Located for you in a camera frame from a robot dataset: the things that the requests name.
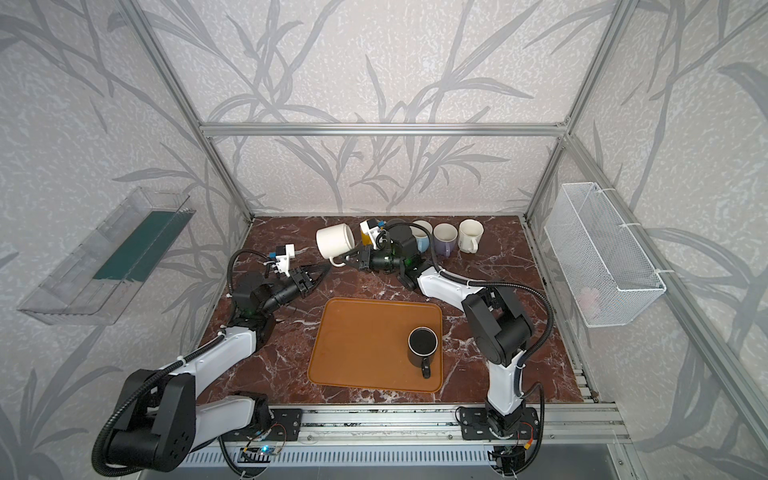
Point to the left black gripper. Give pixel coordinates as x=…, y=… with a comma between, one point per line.
x=297, y=281

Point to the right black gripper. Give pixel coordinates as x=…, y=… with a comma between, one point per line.
x=363, y=260

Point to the light blue mug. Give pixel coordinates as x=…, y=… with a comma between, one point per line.
x=422, y=230

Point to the cream white mug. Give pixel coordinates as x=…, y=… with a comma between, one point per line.
x=334, y=242

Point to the purple mug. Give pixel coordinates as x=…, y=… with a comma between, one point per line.
x=445, y=239

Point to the white faceted mug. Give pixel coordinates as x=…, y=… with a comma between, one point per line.
x=470, y=234

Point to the black mug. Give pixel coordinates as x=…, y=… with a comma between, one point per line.
x=422, y=345

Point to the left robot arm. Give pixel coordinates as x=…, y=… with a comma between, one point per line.
x=157, y=420

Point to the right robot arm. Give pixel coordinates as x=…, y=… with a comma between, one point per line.
x=509, y=321

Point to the brown rectangular tray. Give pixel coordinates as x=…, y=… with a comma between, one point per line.
x=366, y=344

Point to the green circuit board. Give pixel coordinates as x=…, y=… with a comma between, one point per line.
x=259, y=454

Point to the pink object in basket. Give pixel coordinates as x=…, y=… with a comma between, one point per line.
x=589, y=302

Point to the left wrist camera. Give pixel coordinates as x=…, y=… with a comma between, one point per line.
x=281, y=259

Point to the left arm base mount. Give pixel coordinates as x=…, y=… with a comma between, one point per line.
x=284, y=427

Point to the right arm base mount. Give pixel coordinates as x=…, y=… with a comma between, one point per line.
x=485, y=423

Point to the white wire basket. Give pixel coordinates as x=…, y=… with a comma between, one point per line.
x=595, y=247

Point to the clear plastic wall bin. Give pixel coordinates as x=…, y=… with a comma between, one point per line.
x=95, y=283

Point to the aluminium front rail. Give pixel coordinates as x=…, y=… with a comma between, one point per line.
x=441, y=424

